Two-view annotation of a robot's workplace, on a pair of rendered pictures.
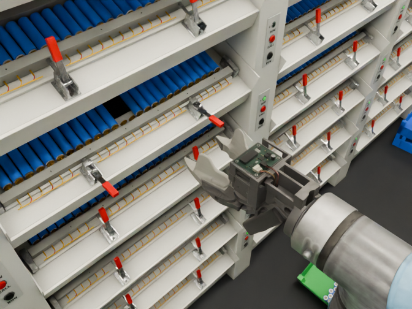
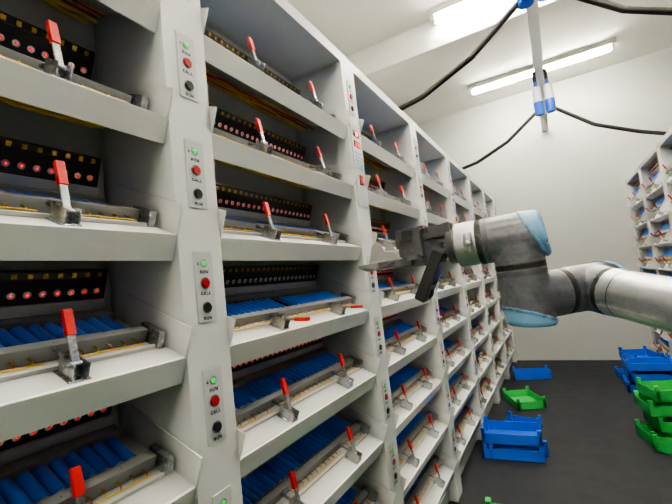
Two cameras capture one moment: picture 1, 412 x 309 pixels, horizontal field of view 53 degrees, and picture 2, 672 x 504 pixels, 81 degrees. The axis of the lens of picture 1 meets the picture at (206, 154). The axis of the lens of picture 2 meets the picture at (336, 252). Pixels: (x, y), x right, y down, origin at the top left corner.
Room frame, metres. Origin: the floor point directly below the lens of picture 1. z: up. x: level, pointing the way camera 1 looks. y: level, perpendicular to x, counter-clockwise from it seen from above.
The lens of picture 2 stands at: (-0.38, 0.34, 1.03)
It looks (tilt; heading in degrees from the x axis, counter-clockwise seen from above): 5 degrees up; 343
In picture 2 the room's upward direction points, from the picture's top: 6 degrees counter-clockwise
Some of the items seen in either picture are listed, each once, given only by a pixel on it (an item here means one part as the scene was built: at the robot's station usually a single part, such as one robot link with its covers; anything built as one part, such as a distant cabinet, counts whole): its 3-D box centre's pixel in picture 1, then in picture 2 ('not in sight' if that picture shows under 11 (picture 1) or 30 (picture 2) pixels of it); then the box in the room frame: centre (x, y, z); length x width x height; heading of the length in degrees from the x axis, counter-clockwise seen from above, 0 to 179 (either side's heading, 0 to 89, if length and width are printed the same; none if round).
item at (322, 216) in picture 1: (320, 228); (466, 244); (0.31, -0.15, 1.09); 0.10 x 0.05 x 0.09; 134
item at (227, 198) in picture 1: (229, 189); (398, 262); (0.39, -0.04, 1.07); 0.09 x 0.05 x 0.02; 59
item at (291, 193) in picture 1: (273, 189); (427, 247); (0.37, -0.10, 1.09); 0.12 x 0.08 x 0.09; 44
